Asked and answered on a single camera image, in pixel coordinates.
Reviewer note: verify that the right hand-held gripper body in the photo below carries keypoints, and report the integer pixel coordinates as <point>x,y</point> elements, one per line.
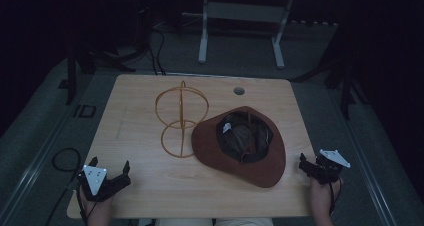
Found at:
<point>325,171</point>

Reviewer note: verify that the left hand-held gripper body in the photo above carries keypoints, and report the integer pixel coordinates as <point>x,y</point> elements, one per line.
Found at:
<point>95,181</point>

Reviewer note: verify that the brown felt hat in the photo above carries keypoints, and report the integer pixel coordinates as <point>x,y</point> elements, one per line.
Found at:
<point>206,142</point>

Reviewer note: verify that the person's right hand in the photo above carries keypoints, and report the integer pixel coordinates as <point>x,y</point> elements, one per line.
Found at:
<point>320,196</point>

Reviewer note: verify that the person's left hand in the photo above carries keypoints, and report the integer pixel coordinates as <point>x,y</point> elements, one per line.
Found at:
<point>98,211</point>

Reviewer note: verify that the black floor socket box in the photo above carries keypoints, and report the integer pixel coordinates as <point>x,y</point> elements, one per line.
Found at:
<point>85,111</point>

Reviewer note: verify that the black tripod stand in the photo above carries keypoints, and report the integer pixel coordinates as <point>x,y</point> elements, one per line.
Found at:
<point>346,86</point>
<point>71,76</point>

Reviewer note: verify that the metal floor rail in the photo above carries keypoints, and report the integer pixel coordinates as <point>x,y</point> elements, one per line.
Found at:
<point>33,171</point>
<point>370,172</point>

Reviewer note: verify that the white metal desk frame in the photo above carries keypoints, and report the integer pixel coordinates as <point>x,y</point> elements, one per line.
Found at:
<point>245,12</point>

